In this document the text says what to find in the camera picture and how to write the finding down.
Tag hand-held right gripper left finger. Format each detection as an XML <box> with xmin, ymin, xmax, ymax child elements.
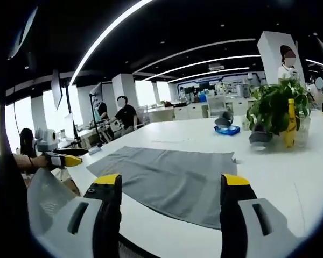
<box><xmin>43</xmin><ymin>173</ymin><xmax>123</xmax><ymax>258</ymax></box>

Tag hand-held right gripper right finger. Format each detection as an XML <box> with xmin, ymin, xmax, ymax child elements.
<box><xmin>220</xmin><ymin>173</ymin><xmax>307</xmax><ymax>258</ymax></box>

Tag grey towel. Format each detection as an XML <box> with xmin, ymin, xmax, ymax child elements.
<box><xmin>86</xmin><ymin>146</ymin><xmax>238</xmax><ymax>231</ymax></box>

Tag person's left hand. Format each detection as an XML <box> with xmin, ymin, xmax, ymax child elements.
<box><xmin>32</xmin><ymin>155</ymin><xmax>48</xmax><ymax>169</ymax></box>

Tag small white table device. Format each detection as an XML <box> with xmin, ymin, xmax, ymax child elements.
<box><xmin>88</xmin><ymin>144</ymin><xmax>103</xmax><ymax>156</ymax></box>

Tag black stand pole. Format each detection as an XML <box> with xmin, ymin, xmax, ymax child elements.
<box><xmin>65</xmin><ymin>85</ymin><xmax>83</xmax><ymax>149</ymax></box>

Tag grey mesh office chair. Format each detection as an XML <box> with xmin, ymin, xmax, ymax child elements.
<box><xmin>26</xmin><ymin>167</ymin><xmax>83</xmax><ymax>239</ymax></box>

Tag white table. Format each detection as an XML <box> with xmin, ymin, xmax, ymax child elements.
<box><xmin>67</xmin><ymin>109</ymin><xmax>323</xmax><ymax>258</ymax></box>

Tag hanging monitor screen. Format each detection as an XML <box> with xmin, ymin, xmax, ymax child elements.
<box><xmin>50</xmin><ymin>69</ymin><xmax>64</xmax><ymax>111</ymax></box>

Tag grey rounded case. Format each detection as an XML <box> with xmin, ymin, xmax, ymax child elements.
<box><xmin>248</xmin><ymin>123</ymin><xmax>273</xmax><ymax>152</ymax></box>
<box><xmin>214</xmin><ymin>111</ymin><xmax>235</xmax><ymax>128</ymax></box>

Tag blue plastic packet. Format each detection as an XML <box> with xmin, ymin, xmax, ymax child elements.
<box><xmin>213</xmin><ymin>124</ymin><xmax>242</xmax><ymax>137</ymax></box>

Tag yellow bottle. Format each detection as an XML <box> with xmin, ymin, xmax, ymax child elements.
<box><xmin>282</xmin><ymin>98</ymin><xmax>299</xmax><ymax>149</ymax></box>

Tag clear glass vase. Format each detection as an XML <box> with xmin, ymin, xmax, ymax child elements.
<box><xmin>296</xmin><ymin>115</ymin><xmax>312</xmax><ymax>147</ymax></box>

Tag white office chair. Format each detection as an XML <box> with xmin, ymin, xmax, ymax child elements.
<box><xmin>206</xmin><ymin>95</ymin><xmax>229</xmax><ymax>118</ymax></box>

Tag white cabinet row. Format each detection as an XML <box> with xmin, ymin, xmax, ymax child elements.
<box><xmin>174</xmin><ymin>103</ymin><xmax>208</xmax><ymax>121</ymax></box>

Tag long ceiling light strip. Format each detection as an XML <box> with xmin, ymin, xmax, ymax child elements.
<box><xmin>69</xmin><ymin>0</ymin><xmax>153</xmax><ymax>87</ymax></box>

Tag green potted plant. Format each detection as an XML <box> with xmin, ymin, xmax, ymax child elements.
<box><xmin>245</xmin><ymin>78</ymin><xmax>313</xmax><ymax>137</ymax></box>

